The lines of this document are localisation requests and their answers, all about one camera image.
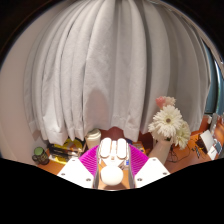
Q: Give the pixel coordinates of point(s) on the white ceramic jug vase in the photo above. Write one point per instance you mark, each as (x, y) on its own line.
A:
(160, 151)

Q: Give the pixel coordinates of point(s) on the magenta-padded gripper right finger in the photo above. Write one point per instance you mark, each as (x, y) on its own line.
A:
(150, 173)

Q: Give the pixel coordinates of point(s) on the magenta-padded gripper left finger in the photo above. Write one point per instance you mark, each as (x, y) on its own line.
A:
(76, 173)

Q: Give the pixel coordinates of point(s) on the small white box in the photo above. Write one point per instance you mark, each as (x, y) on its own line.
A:
(215, 150)

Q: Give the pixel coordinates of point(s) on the white computer mouse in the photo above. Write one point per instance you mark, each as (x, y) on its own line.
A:
(111, 175)

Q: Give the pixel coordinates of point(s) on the dark green mug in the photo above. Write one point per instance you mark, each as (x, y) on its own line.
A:
(40, 156)

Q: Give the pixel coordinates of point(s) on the white flower bouquet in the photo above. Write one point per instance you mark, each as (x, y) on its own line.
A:
(168, 121)

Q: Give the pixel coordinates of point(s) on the white curtain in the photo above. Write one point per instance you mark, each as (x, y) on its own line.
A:
(100, 66)

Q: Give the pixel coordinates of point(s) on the white desk device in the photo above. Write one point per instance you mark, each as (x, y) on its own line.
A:
(206, 140)

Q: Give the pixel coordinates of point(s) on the white lidded cup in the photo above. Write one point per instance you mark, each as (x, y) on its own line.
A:
(92, 138)

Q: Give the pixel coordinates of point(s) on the orange book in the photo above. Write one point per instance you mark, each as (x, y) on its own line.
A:
(140, 146)

